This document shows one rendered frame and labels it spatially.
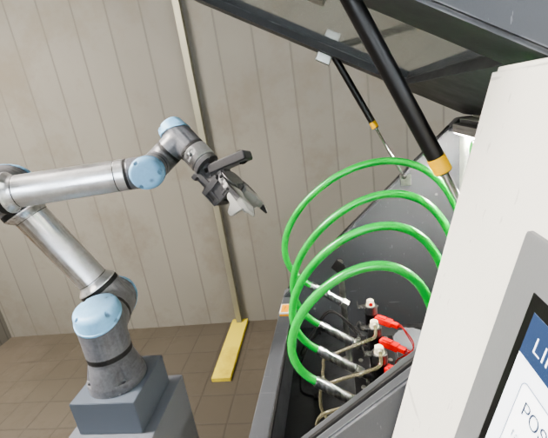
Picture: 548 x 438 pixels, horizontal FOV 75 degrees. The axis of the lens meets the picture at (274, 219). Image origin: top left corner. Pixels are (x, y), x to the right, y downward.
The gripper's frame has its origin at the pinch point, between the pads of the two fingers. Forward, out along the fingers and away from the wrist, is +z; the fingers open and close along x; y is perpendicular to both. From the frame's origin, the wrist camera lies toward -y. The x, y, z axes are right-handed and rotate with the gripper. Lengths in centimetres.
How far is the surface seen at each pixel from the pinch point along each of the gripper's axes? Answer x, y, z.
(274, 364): 6.1, 23.1, 30.2
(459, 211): 44, -31, 27
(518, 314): 57, -29, 32
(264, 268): -154, 87, -8
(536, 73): 52, -41, 22
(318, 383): 29.2, 2.8, 34.7
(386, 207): -25.2, -19.3, 21.7
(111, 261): -121, 162, -94
